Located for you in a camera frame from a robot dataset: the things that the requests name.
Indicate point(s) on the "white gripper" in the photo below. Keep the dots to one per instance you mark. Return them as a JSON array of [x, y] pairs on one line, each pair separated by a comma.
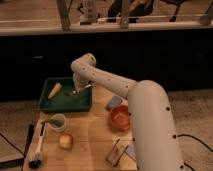
[[79, 81]]

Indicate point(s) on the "silver metal fork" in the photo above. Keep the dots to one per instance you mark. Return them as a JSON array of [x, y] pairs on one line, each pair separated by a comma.
[[73, 92]]

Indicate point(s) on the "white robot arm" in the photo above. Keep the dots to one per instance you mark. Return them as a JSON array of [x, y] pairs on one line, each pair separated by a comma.
[[154, 134]]

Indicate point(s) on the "green plastic tray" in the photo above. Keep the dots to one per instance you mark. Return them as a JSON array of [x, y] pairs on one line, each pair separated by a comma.
[[63, 101]]

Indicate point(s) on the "yellow corn cob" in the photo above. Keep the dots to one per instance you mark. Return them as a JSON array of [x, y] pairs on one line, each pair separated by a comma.
[[54, 90]]

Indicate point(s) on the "blue sponge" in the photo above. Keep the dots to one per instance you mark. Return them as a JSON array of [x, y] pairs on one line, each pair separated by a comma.
[[115, 101]]

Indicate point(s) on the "green vegetable in cup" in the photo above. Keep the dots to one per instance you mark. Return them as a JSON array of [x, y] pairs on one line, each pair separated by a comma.
[[53, 122]]

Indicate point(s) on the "orange plastic bowl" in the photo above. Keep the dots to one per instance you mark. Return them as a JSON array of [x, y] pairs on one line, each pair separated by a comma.
[[119, 118]]

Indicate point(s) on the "red yellow apple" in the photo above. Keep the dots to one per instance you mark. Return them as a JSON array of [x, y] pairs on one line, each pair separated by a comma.
[[65, 141]]

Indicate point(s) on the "wooden block box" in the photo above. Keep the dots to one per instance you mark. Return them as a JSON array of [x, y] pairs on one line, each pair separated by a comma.
[[115, 154]]

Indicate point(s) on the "blue grey cloth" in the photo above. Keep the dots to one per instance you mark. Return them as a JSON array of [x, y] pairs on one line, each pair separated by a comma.
[[130, 151]]

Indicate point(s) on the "wooden railing post left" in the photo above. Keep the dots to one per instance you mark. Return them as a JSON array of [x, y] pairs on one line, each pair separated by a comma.
[[63, 14]]

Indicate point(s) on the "wooden railing post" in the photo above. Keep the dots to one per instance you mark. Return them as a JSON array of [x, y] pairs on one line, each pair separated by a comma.
[[124, 21], [63, 14]]

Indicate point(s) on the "wooden railing post middle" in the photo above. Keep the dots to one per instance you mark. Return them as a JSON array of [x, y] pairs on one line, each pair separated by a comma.
[[124, 21]]

